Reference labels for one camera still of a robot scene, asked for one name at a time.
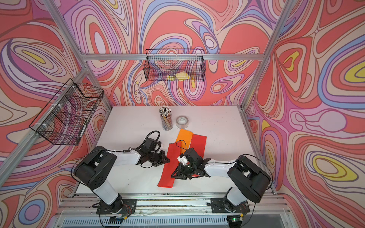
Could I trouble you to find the clear tape roll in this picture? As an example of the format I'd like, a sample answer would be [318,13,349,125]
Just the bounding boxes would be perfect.
[176,116,189,129]

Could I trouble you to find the orange paper sheet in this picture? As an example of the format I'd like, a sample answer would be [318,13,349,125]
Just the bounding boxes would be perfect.
[176,129,193,149]

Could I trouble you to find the left wall wire basket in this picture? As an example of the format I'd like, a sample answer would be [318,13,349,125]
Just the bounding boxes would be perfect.
[29,79,104,145]

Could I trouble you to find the red paper sheet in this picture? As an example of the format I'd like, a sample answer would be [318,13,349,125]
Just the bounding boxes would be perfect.
[190,134,207,158]
[157,142,182,188]

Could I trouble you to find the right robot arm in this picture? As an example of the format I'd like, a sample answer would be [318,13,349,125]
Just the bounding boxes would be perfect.
[171,154,271,212]

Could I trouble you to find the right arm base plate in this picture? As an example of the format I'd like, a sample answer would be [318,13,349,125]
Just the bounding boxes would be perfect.
[207,198,250,215]

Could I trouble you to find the back wall wire basket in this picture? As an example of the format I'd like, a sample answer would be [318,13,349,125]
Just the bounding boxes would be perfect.
[143,48,206,82]

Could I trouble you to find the wall wire basket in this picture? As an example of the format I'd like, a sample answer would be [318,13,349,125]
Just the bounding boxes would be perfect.
[143,48,206,82]
[29,79,104,145]

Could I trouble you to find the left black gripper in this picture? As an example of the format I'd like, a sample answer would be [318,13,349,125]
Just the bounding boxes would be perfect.
[147,150,171,167]

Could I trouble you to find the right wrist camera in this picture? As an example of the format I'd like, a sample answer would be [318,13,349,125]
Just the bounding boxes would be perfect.
[177,148,203,166]

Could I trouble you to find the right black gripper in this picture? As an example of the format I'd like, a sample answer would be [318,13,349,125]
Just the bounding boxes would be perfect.
[171,162,197,180]

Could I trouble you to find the pencil cup with pencils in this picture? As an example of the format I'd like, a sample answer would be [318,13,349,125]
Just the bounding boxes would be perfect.
[159,106,173,131]

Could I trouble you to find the yellow sticky notes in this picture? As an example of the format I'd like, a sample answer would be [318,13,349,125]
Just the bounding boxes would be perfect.
[166,71,191,81]

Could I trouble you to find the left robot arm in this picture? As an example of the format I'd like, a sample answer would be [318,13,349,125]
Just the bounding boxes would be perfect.
[73,138,170,213]

